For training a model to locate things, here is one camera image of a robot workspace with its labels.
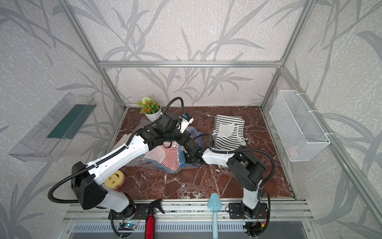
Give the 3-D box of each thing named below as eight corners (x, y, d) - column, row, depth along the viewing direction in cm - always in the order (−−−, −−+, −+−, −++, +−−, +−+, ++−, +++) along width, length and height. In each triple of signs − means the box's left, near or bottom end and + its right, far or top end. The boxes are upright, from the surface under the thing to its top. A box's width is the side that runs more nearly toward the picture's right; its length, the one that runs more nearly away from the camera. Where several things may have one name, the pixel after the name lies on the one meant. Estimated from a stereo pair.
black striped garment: (213, 149, 99) (213, 146, 96) (211, 118, 117) (211, 115, 114) (249, 149, 99) (250, 146, 96) (241, 118, 117) (243, 115, 114)
